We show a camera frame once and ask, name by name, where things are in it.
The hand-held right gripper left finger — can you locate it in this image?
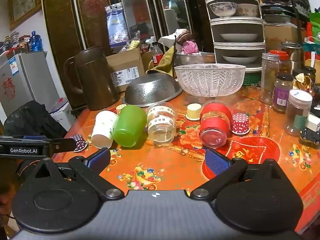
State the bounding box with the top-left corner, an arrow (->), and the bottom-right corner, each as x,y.
25,148 -> 125,201

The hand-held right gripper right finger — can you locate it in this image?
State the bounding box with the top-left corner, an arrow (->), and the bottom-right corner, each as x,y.
191,149 -> 285,200

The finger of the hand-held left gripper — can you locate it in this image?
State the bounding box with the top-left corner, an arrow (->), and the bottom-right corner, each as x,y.
49,138 -> 77,155
0,135 -> 50,141

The purple dotted cupcake cup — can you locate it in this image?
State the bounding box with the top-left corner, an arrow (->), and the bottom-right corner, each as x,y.
71,134 -> 88,153

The white paper cup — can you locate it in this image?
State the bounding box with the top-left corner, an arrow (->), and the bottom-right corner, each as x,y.
90,110 -> 119,149

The red sleeved glass cup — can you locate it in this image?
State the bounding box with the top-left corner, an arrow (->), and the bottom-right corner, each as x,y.
199,102 -> 233,149

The green plastic cup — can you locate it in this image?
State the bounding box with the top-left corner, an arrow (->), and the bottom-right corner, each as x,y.
113,105 -> 147,148

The red dotted cupcake cup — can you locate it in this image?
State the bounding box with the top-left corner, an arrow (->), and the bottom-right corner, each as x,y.
230,113 -> 251,135

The black bag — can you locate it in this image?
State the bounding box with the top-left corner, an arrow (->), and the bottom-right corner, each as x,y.
3,100 -> 68,139

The white carton box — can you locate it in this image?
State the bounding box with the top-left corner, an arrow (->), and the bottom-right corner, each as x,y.
48,97 -> 77,132

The grey refrigerator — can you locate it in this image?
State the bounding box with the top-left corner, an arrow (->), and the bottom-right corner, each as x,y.
0,51 -> 61,123

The clear labelled glass jar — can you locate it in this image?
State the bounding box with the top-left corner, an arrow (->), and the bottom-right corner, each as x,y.
147,102 -> 178,146

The brown plastic pitcher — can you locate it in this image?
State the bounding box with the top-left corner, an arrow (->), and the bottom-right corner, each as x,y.
63,46 -> 121,111

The white plastic colander basket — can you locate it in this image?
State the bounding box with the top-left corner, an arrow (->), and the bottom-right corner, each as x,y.
174,63 -> 247,98

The steel colander bowl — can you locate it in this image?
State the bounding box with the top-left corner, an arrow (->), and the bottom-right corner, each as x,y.
122,73 -> 184,106

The green plastic basket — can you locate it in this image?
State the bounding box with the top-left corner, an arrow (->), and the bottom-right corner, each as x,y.
241,71 -> 263,87

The white lidded spice jar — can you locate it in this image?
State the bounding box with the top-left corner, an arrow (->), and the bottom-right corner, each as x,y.
285,89 -> 313,136

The open cardboard box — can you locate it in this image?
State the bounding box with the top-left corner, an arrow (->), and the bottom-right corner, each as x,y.
106,47 -> 146,93

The purple labelled glass jar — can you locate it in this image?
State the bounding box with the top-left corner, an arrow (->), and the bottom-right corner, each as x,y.
272,73 -> 294,113

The blue water bottle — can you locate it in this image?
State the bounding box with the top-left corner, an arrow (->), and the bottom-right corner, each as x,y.
30,30 -> 44,52

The tall clear plastic jar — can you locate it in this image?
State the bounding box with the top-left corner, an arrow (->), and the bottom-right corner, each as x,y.
259,52 -> 280,105

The small black white device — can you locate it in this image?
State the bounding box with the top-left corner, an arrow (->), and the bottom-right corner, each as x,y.
299,113 -> 320,148

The white plate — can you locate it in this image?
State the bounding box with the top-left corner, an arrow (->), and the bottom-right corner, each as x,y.
220,33 -> 259,43
222,55 -> 258,64

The steel basin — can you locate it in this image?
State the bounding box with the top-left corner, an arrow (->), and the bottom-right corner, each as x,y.
173,52 -> 216,67

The olive green cloth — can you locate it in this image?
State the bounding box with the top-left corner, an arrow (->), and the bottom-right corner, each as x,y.
145,45 -> 177,77

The gold foil wrapper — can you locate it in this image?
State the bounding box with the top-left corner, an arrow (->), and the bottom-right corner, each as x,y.
292,73 -> 313,91

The red capped drink bottle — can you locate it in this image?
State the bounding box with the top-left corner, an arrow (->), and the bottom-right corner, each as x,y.
151,42 -> 164,67

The red lidded jar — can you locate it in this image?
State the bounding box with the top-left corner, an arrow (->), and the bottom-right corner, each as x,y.
269,50 -> 291,75

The pink cloth bundle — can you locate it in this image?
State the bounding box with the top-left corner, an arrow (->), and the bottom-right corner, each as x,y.
175,28 -> 199,55

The brown mirrored wardrobe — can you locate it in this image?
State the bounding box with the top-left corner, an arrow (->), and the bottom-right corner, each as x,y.
41,0 -> 208,110

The blue snack bag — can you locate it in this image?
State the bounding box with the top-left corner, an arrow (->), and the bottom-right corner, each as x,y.
104,3 -> 131,47

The steel kettle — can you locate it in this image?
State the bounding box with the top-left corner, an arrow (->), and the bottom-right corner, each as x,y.
281,41 -> 304,71

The brown cardboard box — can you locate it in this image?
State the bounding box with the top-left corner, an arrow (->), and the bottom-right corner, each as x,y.
263,22 -> 307,53

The white tiered dish rack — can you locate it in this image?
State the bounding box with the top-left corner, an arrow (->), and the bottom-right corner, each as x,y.
205,0 -> 266,72

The blue patterned white bowl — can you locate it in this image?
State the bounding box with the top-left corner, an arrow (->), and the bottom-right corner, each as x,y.
209,2 -> 237,18

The floral beige bowl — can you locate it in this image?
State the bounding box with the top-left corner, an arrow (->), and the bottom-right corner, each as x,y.
236,3 -> 259,18

